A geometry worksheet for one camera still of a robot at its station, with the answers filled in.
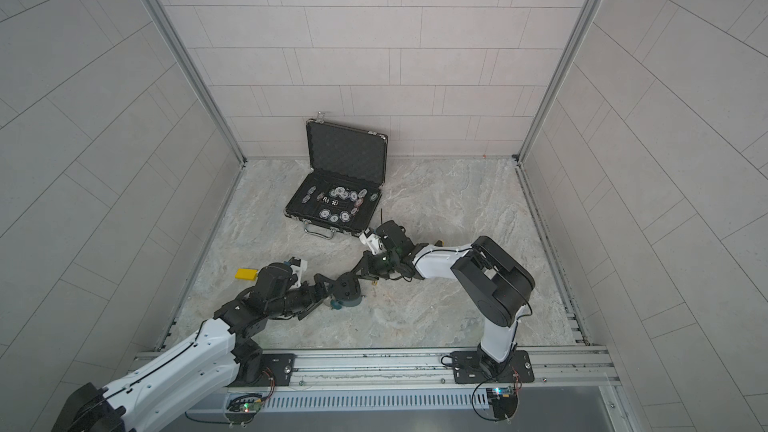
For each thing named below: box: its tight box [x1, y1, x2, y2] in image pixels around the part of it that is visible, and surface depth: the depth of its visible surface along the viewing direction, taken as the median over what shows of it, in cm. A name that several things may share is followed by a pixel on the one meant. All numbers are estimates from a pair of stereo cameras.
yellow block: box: [234, 268, 258, 281], surface depth 88 cm
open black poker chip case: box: [284, 112, 388, 239], surface depth 103 cm
